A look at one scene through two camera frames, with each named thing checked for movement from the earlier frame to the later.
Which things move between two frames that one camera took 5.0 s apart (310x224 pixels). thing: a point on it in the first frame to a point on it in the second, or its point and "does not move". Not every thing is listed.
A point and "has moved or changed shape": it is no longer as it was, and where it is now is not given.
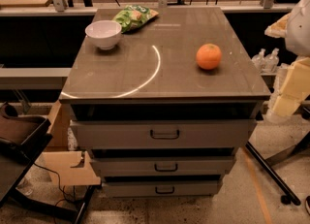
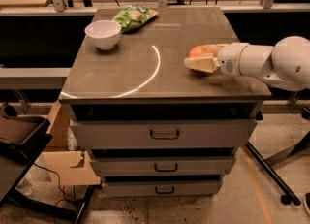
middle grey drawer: (160, 167) does not move
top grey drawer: (163, 134) does not move
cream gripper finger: (278, 29) to (217, 45)
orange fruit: (208, 56) has moved or changed shape
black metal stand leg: (290, 196) does not move
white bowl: (104, 33) does not move
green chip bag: (132, 16) does not move
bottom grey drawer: (161, 187) does not move
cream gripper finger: (295, 88) to (202, 63)
